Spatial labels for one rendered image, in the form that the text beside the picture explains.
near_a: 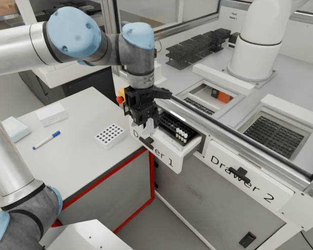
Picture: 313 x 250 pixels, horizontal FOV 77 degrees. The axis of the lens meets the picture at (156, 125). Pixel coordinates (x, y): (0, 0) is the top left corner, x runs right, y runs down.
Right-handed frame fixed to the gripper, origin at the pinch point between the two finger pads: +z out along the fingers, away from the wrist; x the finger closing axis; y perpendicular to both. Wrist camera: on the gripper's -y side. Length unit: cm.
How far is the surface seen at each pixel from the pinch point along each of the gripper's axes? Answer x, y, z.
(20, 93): -243, 13, 96
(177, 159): 13.2, -1.3, 6.6
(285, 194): 44.5, -14.0, 5.0
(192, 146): 12.6, -10.7, 7.2
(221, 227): 34, -17, 58
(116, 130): -23.5, 0.8, 17.0
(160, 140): 4.4, -1.5, 3.6
